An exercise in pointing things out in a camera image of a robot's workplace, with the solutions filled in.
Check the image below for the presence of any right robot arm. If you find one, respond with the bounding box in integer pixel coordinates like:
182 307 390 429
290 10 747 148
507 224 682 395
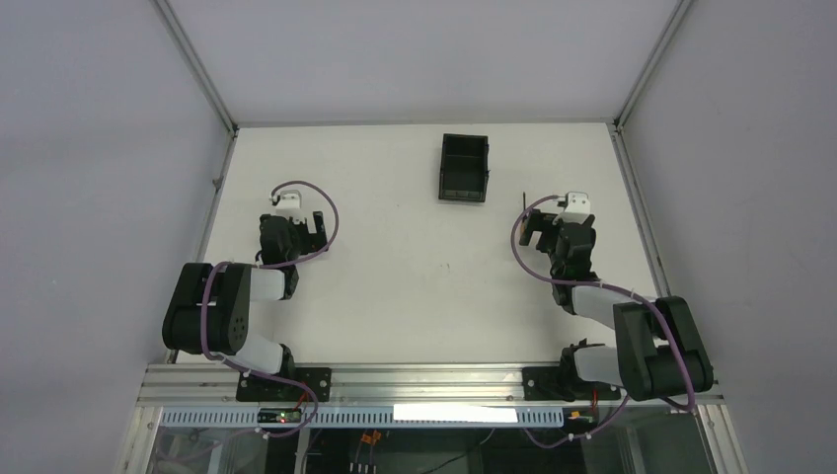
510 209 715 411

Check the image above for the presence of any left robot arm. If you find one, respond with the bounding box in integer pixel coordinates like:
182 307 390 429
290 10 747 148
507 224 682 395
161 211 328 379

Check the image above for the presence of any black plastic bin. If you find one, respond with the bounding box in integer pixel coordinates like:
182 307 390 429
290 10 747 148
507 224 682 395
438 133 490 203

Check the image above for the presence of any small electronics board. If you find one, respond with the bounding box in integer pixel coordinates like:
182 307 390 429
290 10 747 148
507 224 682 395
257 408 303 425

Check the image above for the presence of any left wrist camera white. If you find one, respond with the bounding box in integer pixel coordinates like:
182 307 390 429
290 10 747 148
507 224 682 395
270 190 307 225

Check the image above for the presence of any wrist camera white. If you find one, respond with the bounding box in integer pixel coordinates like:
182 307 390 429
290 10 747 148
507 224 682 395
555 192 592 224
270 190 307 225

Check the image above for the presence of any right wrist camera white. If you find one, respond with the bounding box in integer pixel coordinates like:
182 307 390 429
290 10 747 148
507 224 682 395
555 192 592 224

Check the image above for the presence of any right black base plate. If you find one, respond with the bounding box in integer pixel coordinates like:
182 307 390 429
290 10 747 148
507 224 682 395
521 365 622 402

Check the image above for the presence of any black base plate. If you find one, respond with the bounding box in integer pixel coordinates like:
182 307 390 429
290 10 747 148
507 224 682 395
521 365 622 402
235 366 333 403

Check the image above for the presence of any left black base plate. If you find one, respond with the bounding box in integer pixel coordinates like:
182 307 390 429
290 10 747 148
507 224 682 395
235 366 333 403

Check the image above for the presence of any aluminium frame rail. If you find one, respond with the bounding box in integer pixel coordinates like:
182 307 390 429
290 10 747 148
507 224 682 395
135 363 725 410

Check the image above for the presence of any white slotted cable duct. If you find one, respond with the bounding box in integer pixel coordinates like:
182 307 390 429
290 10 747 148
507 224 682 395
160 403 565 429

